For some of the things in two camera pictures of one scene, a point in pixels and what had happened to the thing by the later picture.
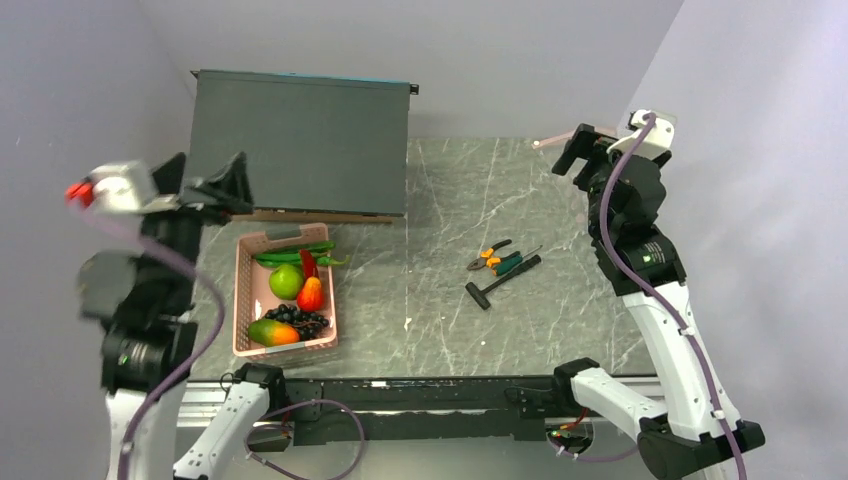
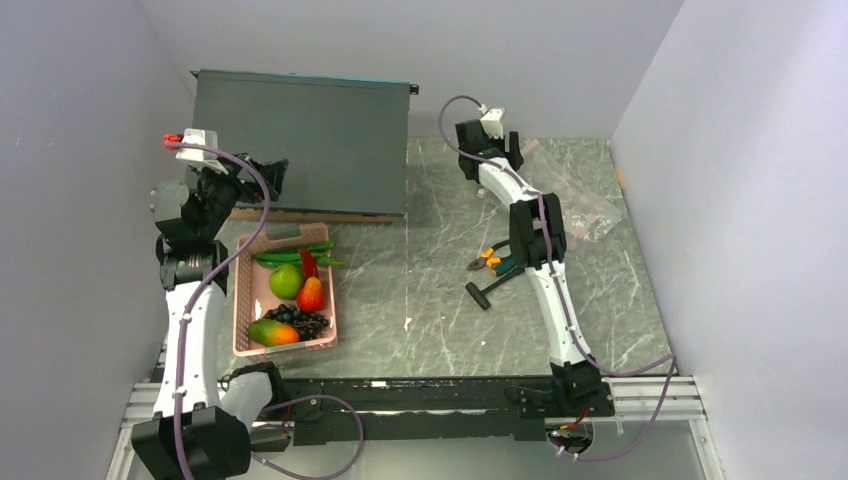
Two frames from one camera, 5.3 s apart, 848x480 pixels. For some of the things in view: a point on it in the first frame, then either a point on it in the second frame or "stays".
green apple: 285,282 stays
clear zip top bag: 565,136 -> 587,214
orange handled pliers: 488,260 stays
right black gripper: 589,144 -> 514,158
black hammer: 479,294 stays
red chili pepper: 309,265 stays
